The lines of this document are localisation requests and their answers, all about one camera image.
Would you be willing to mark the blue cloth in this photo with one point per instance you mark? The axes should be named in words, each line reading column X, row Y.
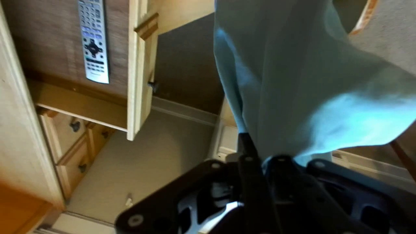
column 303, row 65

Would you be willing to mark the silver remote control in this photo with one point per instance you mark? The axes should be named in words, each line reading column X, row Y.
column 92, row 43

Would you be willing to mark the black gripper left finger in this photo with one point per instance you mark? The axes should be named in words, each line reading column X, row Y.
column 173, row 195

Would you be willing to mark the wide open desk drawer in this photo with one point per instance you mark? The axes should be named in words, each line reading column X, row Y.
column 56, row 43

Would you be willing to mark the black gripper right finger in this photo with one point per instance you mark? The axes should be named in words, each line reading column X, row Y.
column 338, row 203

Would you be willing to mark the wooden roll-top desk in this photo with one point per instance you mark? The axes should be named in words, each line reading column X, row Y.
column 17, row 130

